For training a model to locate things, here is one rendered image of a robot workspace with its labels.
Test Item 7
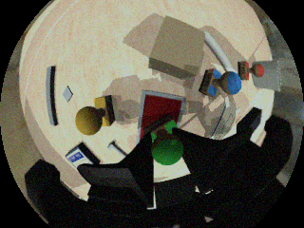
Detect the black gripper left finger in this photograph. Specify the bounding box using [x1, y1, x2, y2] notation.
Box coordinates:
[77, 132, 155, 208]

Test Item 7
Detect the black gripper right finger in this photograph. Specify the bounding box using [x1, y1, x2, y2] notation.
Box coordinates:
[171, 126, 254, 194]

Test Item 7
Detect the yellow rubber stamp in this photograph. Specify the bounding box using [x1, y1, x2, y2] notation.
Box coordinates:
[75, 95, 115, 136]

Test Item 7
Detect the white marker with black cap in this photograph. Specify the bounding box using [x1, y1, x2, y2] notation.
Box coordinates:
[204, 31, 236, 73]

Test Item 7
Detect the grey rectangular bar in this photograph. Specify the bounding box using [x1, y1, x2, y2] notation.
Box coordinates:
[46, 66, 58, 126]

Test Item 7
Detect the grey mug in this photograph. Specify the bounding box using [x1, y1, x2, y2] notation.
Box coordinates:
[252, 60, 281, 92]

